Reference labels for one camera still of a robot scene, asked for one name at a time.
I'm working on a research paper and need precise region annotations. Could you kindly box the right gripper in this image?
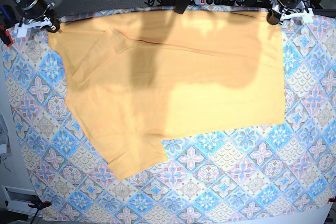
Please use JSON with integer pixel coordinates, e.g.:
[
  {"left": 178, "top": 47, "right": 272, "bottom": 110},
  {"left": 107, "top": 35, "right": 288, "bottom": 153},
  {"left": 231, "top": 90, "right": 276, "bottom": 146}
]
[{"left": 14, "top": 0, "right": 60, "bottom": 38}]

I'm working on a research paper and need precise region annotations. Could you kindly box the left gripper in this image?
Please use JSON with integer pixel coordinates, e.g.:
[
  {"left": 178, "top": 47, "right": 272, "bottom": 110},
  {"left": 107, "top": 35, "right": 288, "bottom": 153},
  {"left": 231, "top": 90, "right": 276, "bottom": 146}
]
[{"left": 266, "top": 0, "right": 314, "bottom": 25}]

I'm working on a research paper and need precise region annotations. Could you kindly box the yellow T-shirt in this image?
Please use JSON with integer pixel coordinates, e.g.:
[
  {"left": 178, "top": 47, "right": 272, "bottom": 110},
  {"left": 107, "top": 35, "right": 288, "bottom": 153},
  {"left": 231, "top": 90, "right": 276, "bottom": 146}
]
[{"left": 48, "top": 10, "right": 285, "bottom": 180}]

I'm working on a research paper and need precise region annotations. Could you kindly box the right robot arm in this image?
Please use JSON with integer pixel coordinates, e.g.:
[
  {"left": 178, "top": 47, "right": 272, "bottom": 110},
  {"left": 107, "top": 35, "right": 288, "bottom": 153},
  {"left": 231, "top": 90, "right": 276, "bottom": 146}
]
[{"left": 13, "top": 0, "right": 60, "bottom": 38}]

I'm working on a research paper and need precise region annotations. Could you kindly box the red black clamp left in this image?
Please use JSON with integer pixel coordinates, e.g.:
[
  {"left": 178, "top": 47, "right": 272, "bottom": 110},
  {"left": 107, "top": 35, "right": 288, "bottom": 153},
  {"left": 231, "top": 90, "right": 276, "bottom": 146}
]
[{"left": 0, "top": 25, "right": 13, "bottom": 47}]

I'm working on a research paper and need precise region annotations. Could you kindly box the white power strip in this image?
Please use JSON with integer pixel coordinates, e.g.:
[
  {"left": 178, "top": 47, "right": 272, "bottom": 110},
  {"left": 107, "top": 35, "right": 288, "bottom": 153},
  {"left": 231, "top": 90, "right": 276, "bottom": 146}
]
[{"left": 193, "top": 0, "right": 245, "bottom": 6}]

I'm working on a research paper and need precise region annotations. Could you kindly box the patterned tile tablecloth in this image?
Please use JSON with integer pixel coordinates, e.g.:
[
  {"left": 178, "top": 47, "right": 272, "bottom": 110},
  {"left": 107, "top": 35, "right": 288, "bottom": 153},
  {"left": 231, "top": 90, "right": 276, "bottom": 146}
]
[{"left": 1, "top": 16, "right": 335, "bottom": 223}]

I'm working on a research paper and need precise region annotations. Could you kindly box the orange black clamp bottom left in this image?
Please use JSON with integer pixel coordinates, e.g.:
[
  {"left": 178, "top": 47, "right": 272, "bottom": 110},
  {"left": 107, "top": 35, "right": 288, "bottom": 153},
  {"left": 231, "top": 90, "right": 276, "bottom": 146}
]
[{"left": 28, "top": 200, "right": 52, "bottom": 210}]

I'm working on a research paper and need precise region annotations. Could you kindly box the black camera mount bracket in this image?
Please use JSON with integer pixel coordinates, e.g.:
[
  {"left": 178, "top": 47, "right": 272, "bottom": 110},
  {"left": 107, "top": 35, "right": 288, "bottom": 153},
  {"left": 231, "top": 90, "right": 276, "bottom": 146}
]
[{"left": 174, "top": 0, "right": 192, "bottom": 14}]

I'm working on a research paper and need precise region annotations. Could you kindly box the white floor rail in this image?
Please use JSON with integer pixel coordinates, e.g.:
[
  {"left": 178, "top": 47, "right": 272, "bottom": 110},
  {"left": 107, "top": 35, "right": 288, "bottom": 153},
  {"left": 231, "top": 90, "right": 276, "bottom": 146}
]
[{"left": 1, "top": 185, "right": 39, "bottom": 216}]

